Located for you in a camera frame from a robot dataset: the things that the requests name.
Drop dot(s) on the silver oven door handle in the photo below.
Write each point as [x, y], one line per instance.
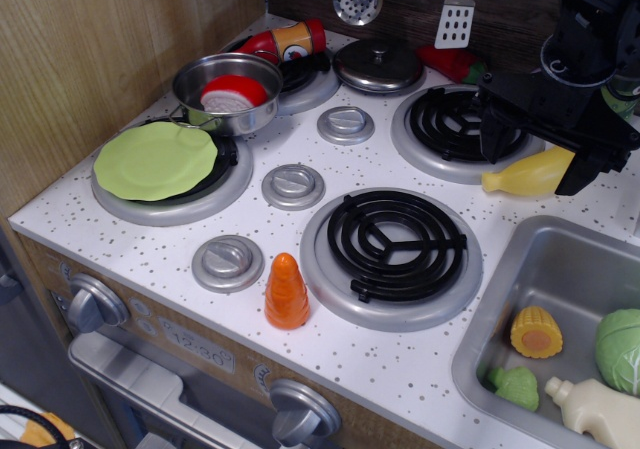
[150, 387]

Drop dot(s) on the green toy can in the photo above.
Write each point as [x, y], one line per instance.
[621, 93]

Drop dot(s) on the back right black burner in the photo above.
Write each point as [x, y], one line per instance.
[437, 131]

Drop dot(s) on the left oven dial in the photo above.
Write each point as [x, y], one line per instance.
[94, 305]

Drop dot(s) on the steel pot lid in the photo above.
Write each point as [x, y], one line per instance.
[378, 65]

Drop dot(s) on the front silver stove knob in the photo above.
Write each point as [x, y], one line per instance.
[227, 264]

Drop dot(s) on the right oven dial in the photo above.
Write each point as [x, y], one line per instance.
[304, 418]

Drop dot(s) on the middle silver stove knob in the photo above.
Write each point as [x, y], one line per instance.
[293, 187]

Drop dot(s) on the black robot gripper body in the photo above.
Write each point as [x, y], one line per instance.
[574, 118]

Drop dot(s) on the silver stove knob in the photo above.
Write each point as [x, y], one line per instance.
[227, 264]
[345, 125]
[293, 187]

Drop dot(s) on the green toy broccoli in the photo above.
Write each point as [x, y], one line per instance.
[517, 385]

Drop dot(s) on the red toy ketchup bottle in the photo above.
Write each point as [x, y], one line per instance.
[286, 44]

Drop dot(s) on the hanging white slotted spatula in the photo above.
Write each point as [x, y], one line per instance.
[455, 24]

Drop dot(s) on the yellow toy corn cob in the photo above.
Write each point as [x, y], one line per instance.
[535, 334]

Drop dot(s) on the back left burner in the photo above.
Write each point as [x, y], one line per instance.
[292, 87]

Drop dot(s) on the small steel pan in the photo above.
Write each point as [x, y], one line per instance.
[187, 87]

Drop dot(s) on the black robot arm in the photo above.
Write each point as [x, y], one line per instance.
[593, 42]

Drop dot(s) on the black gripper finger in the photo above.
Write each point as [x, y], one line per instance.
[582, 168]
[500, 127]

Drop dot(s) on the oven dial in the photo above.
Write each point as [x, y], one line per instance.
[94, 305]
[304, 418]

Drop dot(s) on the orange toy carrot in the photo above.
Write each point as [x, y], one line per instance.
[286, 299]

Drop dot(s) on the back silver stove knob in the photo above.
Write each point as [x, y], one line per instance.
[345, 125]

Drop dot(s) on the yellow toy squash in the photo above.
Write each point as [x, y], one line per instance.
[538, 174]

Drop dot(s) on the black burner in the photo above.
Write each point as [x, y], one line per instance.
[437, 131]
[391, 260]

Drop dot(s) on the front left burner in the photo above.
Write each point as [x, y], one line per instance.
[227, 181]

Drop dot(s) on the red toy chili pepper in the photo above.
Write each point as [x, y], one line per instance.
[459, 65]

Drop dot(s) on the front right black burner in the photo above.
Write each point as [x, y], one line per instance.
[391, 260]

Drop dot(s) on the orange object at bottom left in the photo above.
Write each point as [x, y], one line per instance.
[36, 435]

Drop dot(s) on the light green plate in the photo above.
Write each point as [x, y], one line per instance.
[155, 161]

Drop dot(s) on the green toy cabbage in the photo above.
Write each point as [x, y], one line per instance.
[617, 350]

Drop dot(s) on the cream toy bottle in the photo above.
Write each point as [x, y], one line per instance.
[589, 407]

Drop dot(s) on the red and white toy sushi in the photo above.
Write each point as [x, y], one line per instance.
[231, 93]

